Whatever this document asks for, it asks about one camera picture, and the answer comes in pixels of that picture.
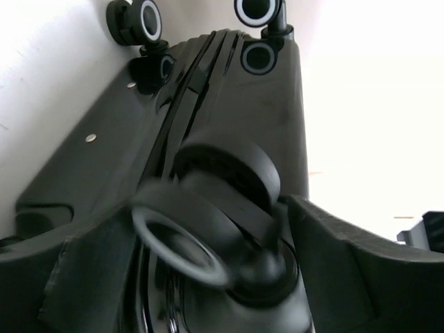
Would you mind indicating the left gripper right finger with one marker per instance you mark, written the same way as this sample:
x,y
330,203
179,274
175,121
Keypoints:
x,y
356,281

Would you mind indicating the black space-print suitcase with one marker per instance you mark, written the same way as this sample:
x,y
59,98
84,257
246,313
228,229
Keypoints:
x,y
201,142

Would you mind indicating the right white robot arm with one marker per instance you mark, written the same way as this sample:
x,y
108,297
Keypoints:
x,y
426,234

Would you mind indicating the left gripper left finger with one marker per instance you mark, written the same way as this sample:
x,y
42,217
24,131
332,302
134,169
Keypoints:
x,y
70,279

